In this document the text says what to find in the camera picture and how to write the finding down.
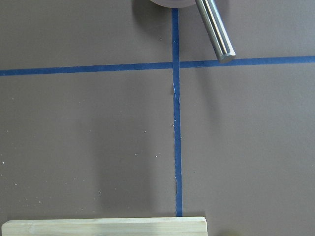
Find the wooden cutting board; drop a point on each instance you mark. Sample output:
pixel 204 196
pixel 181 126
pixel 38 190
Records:
pixel 156 226

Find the pink bowl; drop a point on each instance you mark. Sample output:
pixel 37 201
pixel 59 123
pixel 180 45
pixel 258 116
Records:
pixel 174 3

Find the metal spoon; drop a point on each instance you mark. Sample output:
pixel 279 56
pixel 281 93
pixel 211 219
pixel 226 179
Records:
pixel 216 30

